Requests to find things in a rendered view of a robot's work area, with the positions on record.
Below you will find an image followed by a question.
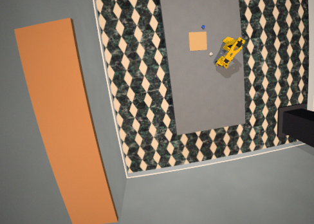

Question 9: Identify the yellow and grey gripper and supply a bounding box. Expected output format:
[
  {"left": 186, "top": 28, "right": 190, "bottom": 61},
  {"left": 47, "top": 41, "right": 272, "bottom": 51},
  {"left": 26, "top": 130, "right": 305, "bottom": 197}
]
[{"left": 215, "top": 56, "right": 228, "bottom": 69}]

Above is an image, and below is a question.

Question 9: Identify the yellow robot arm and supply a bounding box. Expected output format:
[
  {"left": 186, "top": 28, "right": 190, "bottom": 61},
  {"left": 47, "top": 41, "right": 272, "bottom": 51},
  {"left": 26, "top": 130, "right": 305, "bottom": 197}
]
[{"left": 220, "top": 37, "right": 245, "bottom": 65}]

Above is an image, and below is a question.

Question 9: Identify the orange mat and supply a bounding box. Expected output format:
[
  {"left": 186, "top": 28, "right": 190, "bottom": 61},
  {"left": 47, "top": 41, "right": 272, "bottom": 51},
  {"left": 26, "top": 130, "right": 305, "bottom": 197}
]
[{"left": 189, "top": 32, "right": 207, "bottom": 51}]

